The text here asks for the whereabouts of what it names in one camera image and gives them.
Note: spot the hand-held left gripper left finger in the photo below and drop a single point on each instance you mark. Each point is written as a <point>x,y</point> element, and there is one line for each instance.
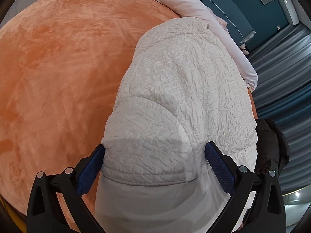
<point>89,172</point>

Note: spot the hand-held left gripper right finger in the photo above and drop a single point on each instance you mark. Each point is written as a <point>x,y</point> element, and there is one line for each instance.
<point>220,167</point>

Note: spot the white quilted jacket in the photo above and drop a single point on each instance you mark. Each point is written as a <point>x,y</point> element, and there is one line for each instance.
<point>179,116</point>

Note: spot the black garment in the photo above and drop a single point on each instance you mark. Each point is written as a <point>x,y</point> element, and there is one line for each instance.
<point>269,145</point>

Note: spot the orange plush blanket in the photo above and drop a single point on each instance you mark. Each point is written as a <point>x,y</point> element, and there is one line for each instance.
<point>60,77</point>

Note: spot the grey blue curtain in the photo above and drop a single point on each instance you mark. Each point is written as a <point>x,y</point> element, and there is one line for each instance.
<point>281,77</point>

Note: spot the small plush toy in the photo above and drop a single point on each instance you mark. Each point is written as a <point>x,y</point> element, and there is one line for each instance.
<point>244,49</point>

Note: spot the pale pink duvet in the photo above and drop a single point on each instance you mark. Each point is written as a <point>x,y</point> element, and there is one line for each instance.
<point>209,21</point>

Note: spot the teal padded headboard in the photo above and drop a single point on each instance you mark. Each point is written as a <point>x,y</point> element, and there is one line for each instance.
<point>226,2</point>

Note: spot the white standing appliance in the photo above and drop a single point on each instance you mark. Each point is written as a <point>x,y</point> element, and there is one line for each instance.
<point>286,4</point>

